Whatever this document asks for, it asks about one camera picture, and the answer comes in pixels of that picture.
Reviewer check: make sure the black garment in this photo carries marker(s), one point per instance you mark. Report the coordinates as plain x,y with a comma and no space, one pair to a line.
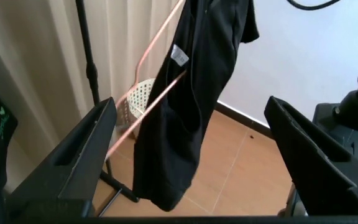
182,124

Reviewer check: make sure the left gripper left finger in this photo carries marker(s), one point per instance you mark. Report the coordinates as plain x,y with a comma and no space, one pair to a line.
42,193

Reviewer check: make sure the black clothes rack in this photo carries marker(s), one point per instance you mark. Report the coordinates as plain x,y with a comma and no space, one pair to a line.
87,46

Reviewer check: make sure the white curtain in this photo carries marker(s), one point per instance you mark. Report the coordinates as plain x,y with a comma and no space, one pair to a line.
42,46

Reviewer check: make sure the pink clothes hanger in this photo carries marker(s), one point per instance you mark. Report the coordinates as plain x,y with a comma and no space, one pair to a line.
146,114

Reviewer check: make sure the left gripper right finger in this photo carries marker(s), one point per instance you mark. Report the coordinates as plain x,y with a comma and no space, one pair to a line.
325,186

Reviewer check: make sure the white laundry basket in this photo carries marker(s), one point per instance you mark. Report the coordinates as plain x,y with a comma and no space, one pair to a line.
140,96

